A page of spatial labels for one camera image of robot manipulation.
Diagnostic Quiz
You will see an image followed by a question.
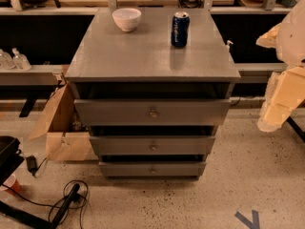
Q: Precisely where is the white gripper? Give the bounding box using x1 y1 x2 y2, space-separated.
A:
257 67 305 133

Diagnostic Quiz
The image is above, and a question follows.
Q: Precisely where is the grey top drawer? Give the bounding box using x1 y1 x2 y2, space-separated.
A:
74 99 230 126

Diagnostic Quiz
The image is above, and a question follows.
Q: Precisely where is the grey drawer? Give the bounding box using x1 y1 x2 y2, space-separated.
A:
74 99 230 126
98 162 206 177
90 136 214 156

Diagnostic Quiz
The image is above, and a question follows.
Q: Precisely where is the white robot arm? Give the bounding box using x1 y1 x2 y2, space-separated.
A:
256 0 305 133

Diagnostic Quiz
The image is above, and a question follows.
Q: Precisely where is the grey drawer cabinet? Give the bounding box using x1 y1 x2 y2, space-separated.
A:
64 7 241 180

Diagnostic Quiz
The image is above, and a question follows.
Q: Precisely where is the grey bottom drawer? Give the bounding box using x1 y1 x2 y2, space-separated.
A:
98 162 206 177

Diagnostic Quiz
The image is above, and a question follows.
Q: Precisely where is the grey middle drawer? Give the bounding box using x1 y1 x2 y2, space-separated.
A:
90 136 214 156

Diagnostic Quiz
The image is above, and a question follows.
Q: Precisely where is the blue soda can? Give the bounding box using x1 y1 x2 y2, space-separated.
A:
171 11 190 48

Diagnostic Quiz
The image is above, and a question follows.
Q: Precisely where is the white ceramic bowl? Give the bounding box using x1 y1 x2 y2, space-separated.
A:
112 8 142 31

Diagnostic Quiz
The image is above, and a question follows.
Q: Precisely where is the cardboard box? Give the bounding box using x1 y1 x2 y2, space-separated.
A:
30 84 97 161

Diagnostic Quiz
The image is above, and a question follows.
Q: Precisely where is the black power adapter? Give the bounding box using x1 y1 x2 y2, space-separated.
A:
26 156 38 174

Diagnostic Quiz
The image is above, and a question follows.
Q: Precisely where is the black bin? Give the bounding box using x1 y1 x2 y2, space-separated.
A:
0 135 24 185

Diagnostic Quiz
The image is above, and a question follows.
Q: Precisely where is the red plastic cup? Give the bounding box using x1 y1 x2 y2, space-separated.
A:
0 174 22 195

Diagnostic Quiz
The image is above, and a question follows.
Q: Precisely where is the clear sanitizer bottle left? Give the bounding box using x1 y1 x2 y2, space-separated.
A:
0 49 15 70

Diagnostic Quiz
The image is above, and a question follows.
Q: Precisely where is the black stand base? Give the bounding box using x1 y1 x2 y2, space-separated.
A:
0 183 81 229

